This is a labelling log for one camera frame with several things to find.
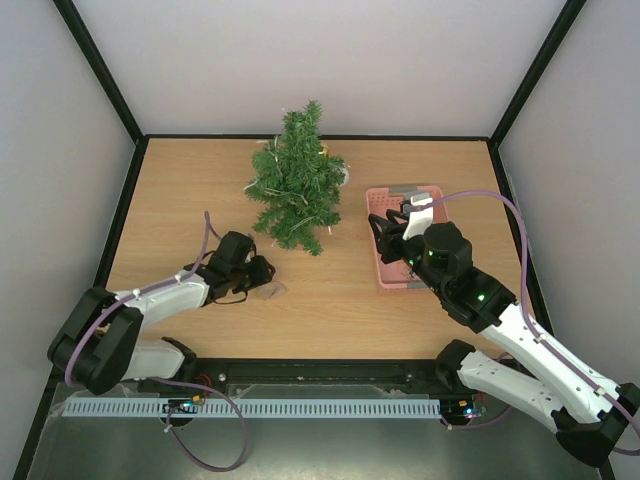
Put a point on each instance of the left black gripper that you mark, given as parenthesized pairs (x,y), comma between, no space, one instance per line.
(262,272)

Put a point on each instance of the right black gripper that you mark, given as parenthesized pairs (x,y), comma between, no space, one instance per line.
(393,240)

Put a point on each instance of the burlap bow ornament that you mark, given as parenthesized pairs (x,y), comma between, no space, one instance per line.
(271,290)

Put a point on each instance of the pink plastic basket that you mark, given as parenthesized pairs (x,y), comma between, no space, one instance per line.
(397,277)

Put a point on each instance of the small green christmas tree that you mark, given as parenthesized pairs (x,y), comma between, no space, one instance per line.
(301,125)

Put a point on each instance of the clear string lights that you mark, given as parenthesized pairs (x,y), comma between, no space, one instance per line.
(298,187)

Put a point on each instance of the white ball ornament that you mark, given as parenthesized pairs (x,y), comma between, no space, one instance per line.
(346,176)

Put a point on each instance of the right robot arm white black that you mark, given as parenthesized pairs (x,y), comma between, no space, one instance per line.
(585,410)

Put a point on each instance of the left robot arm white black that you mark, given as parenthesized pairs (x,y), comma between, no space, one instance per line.
(99,344)

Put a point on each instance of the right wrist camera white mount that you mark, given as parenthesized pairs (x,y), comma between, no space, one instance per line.
(417,212)

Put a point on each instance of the black aluminium rail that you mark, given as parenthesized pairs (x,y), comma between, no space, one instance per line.
(408,376)

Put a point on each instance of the light blue cable duct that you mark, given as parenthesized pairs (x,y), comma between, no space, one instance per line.
(254,408)

